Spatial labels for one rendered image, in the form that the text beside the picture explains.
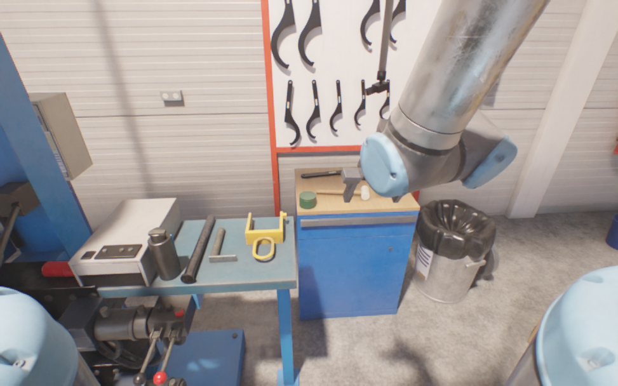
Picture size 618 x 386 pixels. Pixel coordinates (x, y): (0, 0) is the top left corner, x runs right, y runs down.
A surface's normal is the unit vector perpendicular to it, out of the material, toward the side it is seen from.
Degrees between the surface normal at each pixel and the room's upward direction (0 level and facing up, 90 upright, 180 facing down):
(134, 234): 0
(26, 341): 48
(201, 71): 90
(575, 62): 90
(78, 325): 0
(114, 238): 0
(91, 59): 90
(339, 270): 90
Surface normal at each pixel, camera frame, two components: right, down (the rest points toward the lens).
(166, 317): 0.00, -0.86
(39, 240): 0.07, 0.50
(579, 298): -0.44, -0.88
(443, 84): -0.52, 0.59
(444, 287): -0.36, 0.51
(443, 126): -0.09, 0.75
